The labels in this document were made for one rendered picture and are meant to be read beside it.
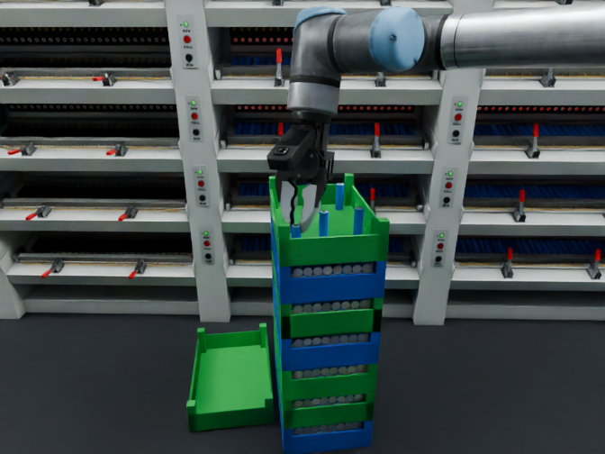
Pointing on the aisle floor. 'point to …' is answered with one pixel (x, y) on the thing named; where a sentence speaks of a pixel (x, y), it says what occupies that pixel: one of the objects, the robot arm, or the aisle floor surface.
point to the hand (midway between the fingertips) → (295, 225)
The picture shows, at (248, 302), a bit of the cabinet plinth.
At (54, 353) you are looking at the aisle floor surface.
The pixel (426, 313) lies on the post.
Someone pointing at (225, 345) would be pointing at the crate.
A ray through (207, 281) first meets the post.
